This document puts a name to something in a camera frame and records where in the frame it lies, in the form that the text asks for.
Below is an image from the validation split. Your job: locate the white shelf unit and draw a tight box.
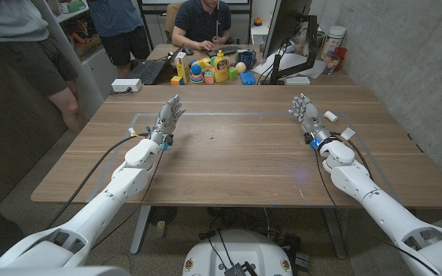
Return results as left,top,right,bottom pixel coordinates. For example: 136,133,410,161
32,0,119,120

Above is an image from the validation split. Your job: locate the blue rectangular block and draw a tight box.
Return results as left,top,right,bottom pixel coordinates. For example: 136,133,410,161
239,71,257,86

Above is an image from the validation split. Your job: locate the grey table leg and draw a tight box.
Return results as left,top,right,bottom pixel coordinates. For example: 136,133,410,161
129,205,152,255
322,208,348,260

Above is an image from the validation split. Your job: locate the yellow juice carton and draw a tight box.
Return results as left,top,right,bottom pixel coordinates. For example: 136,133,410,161
175,51,190,84

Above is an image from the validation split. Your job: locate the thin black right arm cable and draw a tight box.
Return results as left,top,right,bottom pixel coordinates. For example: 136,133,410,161
314,147,441,276

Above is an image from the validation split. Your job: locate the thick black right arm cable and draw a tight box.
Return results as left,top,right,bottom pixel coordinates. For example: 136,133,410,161
330,131,374,182

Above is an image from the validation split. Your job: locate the black laptop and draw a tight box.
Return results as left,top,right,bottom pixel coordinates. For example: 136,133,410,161
127,44,186,86

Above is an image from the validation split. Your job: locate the black keyboard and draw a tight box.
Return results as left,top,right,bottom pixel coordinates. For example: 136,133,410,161
206,44,245,58

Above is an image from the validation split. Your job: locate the red cup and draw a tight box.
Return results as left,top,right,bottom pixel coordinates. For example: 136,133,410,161
334,46,348,72

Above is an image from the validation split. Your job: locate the yellow toy banana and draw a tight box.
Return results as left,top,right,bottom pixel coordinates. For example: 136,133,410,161
190,57,213,70

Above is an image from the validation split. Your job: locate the blue mug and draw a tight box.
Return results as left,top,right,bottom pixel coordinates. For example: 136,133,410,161
237,49,258,71

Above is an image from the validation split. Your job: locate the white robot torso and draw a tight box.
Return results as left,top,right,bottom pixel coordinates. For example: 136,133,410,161
182,228,294,276

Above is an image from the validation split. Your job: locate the flat white box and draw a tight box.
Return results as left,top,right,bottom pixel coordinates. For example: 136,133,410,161
284,76,312,86

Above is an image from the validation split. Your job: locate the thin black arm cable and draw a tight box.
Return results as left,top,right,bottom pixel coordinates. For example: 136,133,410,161
314,147,441,276
90,147,167,251

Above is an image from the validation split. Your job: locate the stacking toy with blue ball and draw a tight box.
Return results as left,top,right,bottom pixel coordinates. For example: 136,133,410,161
189,63,205,84

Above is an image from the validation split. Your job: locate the standing person in blue shirt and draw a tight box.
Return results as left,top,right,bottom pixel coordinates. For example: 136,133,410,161
86,0,152,79

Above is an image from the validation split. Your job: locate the yellow mustard bottle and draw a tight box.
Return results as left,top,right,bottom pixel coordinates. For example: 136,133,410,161
213,49,230,84

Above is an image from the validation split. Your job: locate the white side cabinet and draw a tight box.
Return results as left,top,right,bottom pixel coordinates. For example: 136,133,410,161
250,16,271,46

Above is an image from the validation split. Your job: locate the clear drinking glass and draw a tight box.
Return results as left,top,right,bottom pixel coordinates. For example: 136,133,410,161
322,55,340,75

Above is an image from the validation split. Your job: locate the white paper sheet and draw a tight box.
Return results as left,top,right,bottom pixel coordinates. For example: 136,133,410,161
251,51,326,80

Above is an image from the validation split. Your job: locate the standing person in grey shirt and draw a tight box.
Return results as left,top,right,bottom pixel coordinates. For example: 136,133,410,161
0,0,88,135

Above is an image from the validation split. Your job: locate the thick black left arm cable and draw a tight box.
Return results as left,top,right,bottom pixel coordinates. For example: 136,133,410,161
46,132,151,230

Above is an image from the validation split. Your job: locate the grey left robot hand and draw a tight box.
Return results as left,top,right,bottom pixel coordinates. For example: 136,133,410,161
149,94,186,146

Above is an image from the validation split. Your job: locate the white wipes canister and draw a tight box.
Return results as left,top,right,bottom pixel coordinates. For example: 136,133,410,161
320,25,348,61

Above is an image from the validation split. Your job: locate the black floor fan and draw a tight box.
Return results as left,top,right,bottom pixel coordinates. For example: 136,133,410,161
147,205,179,227

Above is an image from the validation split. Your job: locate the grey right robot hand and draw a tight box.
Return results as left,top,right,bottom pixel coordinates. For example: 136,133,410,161
288,92,333,150

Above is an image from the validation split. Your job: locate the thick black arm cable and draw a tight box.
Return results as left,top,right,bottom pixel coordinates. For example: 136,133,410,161
330,131,374,182
46,132,151,230

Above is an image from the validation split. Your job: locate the brown office chair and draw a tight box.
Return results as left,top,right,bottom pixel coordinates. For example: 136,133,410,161
164,1,186,44

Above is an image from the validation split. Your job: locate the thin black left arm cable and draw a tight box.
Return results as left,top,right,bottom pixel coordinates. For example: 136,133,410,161
90,147,167,251

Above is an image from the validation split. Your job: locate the black computer monitor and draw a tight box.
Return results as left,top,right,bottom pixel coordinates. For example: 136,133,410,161
262,0,314,59

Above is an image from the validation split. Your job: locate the seated person in dark polo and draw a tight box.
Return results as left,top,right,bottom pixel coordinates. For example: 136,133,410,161
171,0,233,52

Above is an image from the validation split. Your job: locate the white power strip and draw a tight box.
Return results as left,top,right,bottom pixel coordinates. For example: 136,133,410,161
110,78,143,94

